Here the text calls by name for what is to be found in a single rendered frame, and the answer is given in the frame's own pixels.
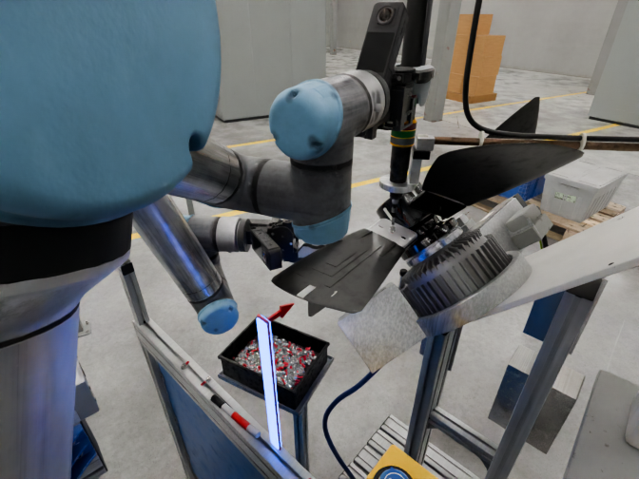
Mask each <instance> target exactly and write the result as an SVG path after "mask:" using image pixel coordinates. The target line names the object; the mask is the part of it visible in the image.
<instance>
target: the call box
mask: <svg viewBox="0 0 639 479"><path fill-rule="evenodd" d="M390 468H394V469H398V470H400V471H402V472H403V473H405V474H406V476H407V477H408V478H409V479H438V478H437V477H435V476H434V475H433V474H431V473H430V472H429V471H427V470H426V469H425V468H423V467H422V466H421V465H420V464H419V463H418V462H417V461H415V460H414V459H413V458H411V457H410V456H409V455H407V454H406V453H405V452H404V451H402V450H401V449H399V448H398V447H397V446H396V445H391V446H390V447H389V449H388V450H387V451H386V452H385V453H384V454H383V456H382V457H381V458H380V460H379V461H378V463H377V464H376V465H375V467H374V468H373V469H372V471H371V472H370V473H369V474H368V476H367V477H366V478H365V479H379V477H380V475H381V474H382V473H383V472H384V471H386V470H388V469H390Z"/></svg>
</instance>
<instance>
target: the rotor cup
mask: <svg viewBox="0 0 639 479"><path fill-rule="evenodd" d="M415 191H416V192H417V194H420V193H421V192H423V191H424V190H422V183H421V182H419V183H418V184H416V189H415ZM413 197H415V194H414V193H413V192H408V193H403V196H402V199H400V200H399V202H398V204H397V212H396V216H395V223H397V224H399V225H401V226H403V227H405V228H407V229H409V230H411V231H414V232H416V233H417V238H418V240H417V241H415V242H414V243H413V244H411V245H410V246H409V247H407V248H406V249H405V250H406V251H405V252H404V253H403V255H402V256H401V258H402V260H406V259H409V258H411V257H412V256H414V255H416V254H417V253H419V252H421V251H422V250H424V249H425V248H427V247H428V246H430V245H431V244H433V243H434V242H436V241H437V240H439V239H441V238H442V237H443V236H445V235H446V234H448V233H449V232H450V231H452V230H453V229H454V228H455V227H456V226H458V222H457V220H456V219H455V218H449V219H447V220H445V221H442V220H440V219H439V218H438V217H437V215H435V214H432V213H430V212H427V211H424V210H421V209H418V208H415V207H413V206H411V205H410V203H411V202H412V198H413ZM393 206H394V205H393V204H392V199H391V198H389V199H388V200H387V201H385V202H384V203H383V204H382V205H381V206H380V207H379V208H378V209H377V211H376V213H377V215H378V217H379V218H380V219H387V220H390V218H389V217H388V216H387V214H386V213H385V212H384V210H383V209H384V208H386V209H387V211H388V212H389V213H390V215H391V216H393V213H392V207H393Z"/></svg>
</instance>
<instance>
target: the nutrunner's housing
mask: <svg viewBox="0 0 639 479"><path fill-rule="evenodd" d="M411 148H412V147H411V146H410V147H397V146H393V145H392V152H391V161H390V168H391V170H390V179H389V181H390V182H394V183H405V182H406V179H407V172H408V169H409V163H410V156H411ZM402 196H403V193H392V192H390V196H389V197H390V198H391V199H393V200H400V199H402Z"/></svg>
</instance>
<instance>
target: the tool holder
mask: <svg viewBox="0 0 639 479"><path fill-rule="evenodd" d="M428 136H429V137H428V138H426V137H417V140H416V144H415V145H412V149H411V159H410V166H409V174H408V176H407V179H406V182H405V183H394V182H390V181H389V179H390V174H388V175H384V176H382V177H381V178H380V179H379V187H380V188H381V189H383V190H385V191H388V192H392V193H408V192H412V191H413V190H415V189H416V184H418V183H419V176H420V169H421V164H422V160H430V155H431V151H433V150H434V146H435V137H434V135H433V134H428Z"/></svg>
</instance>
